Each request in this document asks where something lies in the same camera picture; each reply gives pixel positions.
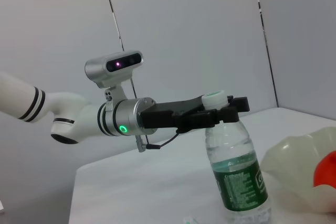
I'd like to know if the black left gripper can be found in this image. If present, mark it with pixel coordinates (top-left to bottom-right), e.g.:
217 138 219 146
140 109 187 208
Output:
138 94 250 134

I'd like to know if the clear green-label water bottle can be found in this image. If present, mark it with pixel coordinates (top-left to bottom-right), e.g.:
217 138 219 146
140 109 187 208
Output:
201 90 273 224

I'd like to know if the green highlighter marker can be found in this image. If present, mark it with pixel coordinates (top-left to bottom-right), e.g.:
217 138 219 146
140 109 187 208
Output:
183 215 202 224

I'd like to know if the pale green glass fruit plate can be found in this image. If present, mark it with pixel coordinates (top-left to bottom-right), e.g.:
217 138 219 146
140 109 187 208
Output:
261 126 336 215

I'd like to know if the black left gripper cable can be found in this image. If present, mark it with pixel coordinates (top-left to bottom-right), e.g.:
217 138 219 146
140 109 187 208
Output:
135 129 182 153

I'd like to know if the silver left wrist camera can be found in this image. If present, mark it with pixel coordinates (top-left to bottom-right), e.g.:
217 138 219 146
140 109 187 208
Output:
84 50 144 104

